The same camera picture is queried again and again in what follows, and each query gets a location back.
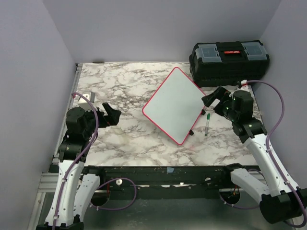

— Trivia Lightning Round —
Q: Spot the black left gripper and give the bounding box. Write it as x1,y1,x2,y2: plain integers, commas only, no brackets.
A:
83,102,121,138

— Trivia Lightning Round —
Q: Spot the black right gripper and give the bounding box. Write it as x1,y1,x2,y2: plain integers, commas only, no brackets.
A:
203,85,238,121

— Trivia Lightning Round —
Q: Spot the green capped whiteboard marker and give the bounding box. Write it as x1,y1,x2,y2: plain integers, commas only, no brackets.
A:
205,113,211,136

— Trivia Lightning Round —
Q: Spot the pink framed whiteboard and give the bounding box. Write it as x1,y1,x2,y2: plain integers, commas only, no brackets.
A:
142,67,205,145

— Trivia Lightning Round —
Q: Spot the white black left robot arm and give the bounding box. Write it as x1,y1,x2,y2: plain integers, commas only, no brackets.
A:
36,103,121,230

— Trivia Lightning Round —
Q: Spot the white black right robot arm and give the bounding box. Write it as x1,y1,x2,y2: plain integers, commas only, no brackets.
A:
202,87,307,226

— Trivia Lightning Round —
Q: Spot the black plastic toolbox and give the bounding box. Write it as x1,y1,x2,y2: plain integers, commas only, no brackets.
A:
189,40,270,88

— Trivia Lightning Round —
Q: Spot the blue tape piece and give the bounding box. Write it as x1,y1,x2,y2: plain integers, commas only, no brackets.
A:
166,167,175,173

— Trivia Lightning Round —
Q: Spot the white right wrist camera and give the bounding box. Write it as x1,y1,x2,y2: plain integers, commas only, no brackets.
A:
239,80,249,92

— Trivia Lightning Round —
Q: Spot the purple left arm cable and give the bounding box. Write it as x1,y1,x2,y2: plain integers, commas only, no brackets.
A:
52,92,138,230

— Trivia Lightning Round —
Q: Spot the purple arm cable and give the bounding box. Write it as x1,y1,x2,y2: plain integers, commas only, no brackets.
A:
52,92,138,230
218,80,305,228

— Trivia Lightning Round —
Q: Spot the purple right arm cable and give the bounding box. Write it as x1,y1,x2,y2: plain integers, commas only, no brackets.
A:
218,80,305,228

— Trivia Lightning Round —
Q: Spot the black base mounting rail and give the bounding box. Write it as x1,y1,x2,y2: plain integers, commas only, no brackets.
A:
81,163,254,200

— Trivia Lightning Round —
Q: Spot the aluminium frame extrusion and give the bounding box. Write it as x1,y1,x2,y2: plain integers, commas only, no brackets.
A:
27,63,83,230

